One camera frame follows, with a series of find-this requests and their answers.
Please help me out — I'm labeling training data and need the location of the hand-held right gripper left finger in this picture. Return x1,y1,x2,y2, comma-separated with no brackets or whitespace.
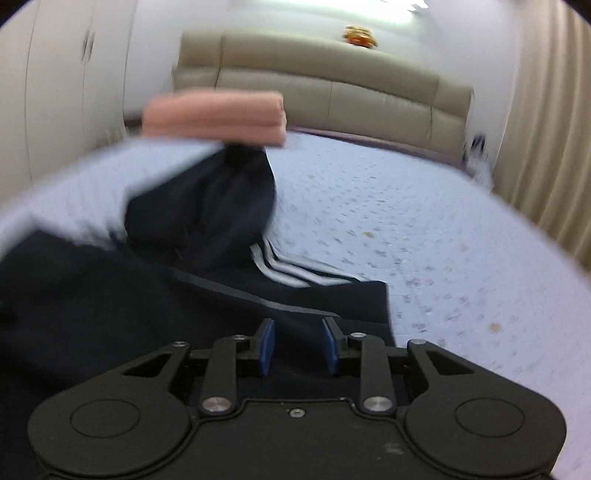
121,318,277,415

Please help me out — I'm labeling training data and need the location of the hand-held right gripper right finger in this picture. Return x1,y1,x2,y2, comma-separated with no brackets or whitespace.
322,316,472,415

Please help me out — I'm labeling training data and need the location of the navy white-striped garment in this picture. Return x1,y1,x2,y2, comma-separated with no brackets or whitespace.
0,141,398,480

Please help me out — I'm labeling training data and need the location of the light blue patterned bed sheet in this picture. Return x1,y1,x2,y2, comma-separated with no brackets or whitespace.
0,129,591,480

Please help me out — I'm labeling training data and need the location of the pink folded blanket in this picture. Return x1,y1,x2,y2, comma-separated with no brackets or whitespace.
142,90,288,148

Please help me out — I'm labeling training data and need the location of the dark and white cloth item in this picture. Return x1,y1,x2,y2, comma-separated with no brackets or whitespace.
462,133,496,186

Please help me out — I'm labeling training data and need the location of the beige padded headboard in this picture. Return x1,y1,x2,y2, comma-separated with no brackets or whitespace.
172,30,475,160

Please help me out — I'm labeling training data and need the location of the orange plush toy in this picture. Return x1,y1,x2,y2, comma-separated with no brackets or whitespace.
342,25,379,48

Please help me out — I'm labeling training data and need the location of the beige curtain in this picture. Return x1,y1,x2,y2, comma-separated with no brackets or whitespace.
496,0,591,259

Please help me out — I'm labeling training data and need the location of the white wardrobe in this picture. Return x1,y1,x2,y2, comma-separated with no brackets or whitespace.
0,0,139,199

